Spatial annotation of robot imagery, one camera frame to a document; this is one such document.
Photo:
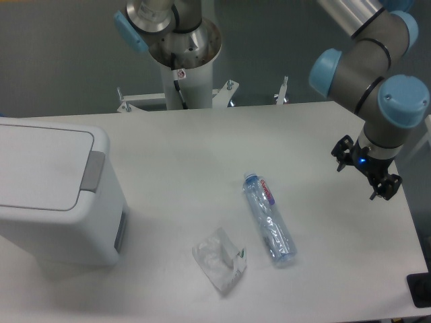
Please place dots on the crumpled clear plastic wrapper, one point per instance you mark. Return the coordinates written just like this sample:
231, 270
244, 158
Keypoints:
222, 262

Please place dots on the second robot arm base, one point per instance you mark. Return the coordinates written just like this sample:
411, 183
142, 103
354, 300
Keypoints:
175, 33

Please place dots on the clear plastic water bottle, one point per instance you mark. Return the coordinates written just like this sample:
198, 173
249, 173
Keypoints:
271, 225

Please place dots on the white plastic trash can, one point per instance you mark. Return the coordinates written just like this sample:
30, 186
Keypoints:
89, 233

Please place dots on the white trash can lid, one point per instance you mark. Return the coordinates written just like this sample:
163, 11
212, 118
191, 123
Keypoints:
42, 168

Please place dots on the black device at table edge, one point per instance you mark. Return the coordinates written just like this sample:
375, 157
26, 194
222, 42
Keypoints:
419, 287

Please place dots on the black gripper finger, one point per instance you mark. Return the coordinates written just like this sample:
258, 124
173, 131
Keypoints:
342, 152
385, 186

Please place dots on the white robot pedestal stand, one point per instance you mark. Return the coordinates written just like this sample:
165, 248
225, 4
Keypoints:
184, 89

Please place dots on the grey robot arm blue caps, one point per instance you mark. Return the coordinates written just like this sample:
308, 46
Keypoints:
383, 32

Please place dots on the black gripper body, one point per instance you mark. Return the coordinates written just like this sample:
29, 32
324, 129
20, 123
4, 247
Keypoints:
376, 170

